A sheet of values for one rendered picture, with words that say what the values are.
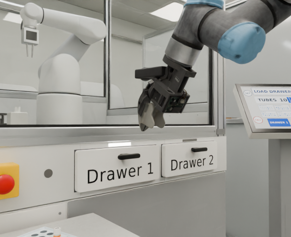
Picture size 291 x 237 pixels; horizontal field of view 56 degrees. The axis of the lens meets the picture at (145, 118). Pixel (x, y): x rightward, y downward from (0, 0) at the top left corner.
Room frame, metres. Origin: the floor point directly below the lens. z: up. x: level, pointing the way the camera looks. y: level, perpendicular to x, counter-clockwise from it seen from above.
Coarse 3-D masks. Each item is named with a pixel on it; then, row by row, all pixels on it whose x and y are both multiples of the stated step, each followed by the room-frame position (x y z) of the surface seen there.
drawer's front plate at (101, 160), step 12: (84, 156) 0.73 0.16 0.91; (96, 156) 0.75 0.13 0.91; (108, 156) 0.78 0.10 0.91; (144, 156) 0.86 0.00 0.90; (156, 156) 0.89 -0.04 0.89; (84, 168) 0.73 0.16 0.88; (96, 168) 0.75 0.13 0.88; (108, 168) 0.78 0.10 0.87; (120, 168) 0.80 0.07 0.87; (144, 168) 0.86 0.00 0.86; (156, 168) 0.89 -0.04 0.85; (84, 180) 0.73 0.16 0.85; (108, 180) 0.78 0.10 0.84; (120, 180) 0.80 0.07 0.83; (132, 180) 0.83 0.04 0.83; (144, 180) 0.86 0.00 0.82
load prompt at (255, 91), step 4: (252, 88) 1.34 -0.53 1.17; (256, 88) 1.34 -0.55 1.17; (260, 88) 1.35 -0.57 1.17; (264, 88) 1.35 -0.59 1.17; (268, 88) 1.35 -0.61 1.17; (272, 88) 1.35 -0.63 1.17; (276, 88) 1.35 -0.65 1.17; (280, 88) 1.35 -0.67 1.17; (284, 88) 1.35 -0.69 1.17; (288, 88) 1.35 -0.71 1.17; (252, 92) 1.33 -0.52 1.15; (256, 92) 1.33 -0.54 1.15; (260, 92) 1.33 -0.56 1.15; (264, 92) 1.33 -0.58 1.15; (268, 92) 1.33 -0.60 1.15; (272, 92) 1.33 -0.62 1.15; (276, 92) 1.33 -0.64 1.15; (280, 92) 1.33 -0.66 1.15; (284, 92) 1.33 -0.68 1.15; (288, 92) 1.33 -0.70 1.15
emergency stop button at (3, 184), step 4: (0, 176) 0.55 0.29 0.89; (4, 176) 0.56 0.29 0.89; (8, 176) 0.56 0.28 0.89; (0, 180) 0.55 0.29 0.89; (4, 180) 0.55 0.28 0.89; (8, 180) 0.56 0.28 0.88; (12, 180) 0.57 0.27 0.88; (0, 184) 0.55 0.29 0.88; (4, 184) 0.55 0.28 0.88; (8, 184) 0.56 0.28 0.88; (12, 184) 0.57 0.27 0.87; (0, 188) 0.55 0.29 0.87; (4, 188) 0.55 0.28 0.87; (8, 188) 0.56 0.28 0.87; (12, 188) 0.57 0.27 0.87; (0, 192) 0.55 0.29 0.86; (4, 192) 0.56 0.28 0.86; (8, 192) 0.56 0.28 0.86
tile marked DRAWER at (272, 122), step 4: (268, 120) 1.21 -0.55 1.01; (272, 120) 1.21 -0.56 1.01; (276, 120) 1.21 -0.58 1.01; (280, 120) 1.21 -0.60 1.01; (284, 120) 1.21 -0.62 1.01; (288, 120) 1.21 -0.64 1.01; (272, 124) 1.20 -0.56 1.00; (276, 124) 1.20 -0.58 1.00; (280, 124) 1.20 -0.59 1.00; (284, 124) 1.20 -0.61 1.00; (288, 124) 1.20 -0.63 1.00
